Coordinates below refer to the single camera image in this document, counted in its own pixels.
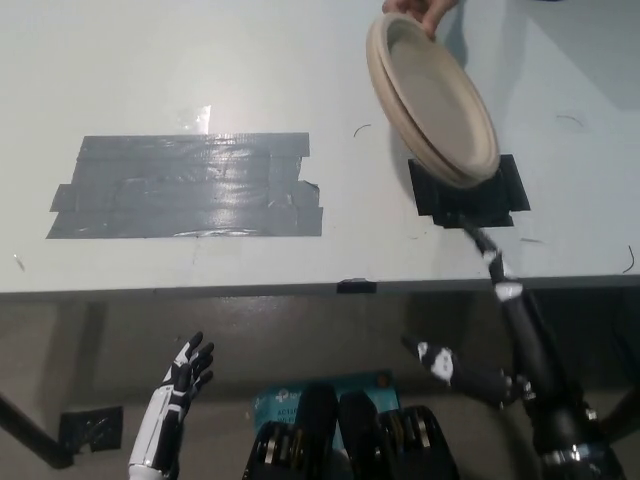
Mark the person's bare hand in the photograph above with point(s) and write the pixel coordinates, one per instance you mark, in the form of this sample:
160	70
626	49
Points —
417	11

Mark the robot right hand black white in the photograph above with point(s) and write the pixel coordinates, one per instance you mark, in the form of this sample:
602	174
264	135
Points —
530	350

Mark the robot left hand black white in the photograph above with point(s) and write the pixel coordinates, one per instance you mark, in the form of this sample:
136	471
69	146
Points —
187	370

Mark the teal router box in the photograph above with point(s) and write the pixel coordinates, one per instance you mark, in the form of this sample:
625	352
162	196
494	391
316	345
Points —
280	400

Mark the black tape floor patch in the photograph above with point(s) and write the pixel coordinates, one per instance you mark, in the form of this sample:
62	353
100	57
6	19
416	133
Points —
92	427

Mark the black table leg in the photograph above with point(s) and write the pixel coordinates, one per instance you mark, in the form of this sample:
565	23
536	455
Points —
35	432

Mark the small black tape strip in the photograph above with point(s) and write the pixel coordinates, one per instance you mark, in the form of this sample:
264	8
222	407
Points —
356	287

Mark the grey duct tape patch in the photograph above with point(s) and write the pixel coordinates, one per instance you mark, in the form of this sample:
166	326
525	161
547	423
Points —
185	190

